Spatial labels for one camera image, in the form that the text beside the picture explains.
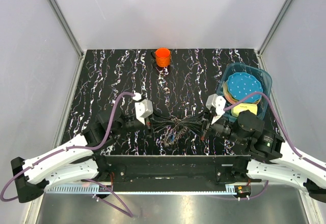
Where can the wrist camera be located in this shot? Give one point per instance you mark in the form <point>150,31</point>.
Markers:
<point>143,107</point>
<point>217,103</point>

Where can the blue polka dot plate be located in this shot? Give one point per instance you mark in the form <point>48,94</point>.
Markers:
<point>241,84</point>

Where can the yellow plate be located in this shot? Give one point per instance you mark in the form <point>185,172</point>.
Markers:
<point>225,90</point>

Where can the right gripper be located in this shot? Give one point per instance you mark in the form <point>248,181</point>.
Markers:
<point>196,131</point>

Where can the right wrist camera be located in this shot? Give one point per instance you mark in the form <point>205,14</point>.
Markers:
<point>217,103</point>

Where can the orange cup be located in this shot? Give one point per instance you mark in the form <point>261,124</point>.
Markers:
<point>163,57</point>

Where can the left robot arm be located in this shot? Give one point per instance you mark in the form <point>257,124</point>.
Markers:
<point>80,158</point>

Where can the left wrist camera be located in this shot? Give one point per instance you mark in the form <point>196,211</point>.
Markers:
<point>143,107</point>

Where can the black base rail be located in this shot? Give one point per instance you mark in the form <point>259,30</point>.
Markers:
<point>215,169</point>

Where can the pink plate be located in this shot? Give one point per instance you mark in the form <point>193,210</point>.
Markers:
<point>229,98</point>

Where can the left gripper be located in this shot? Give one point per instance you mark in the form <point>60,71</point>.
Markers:
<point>159,119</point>

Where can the teal plastic container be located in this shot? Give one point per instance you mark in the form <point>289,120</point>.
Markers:
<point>264,78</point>

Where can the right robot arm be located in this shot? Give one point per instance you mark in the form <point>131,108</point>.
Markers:
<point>266,155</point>

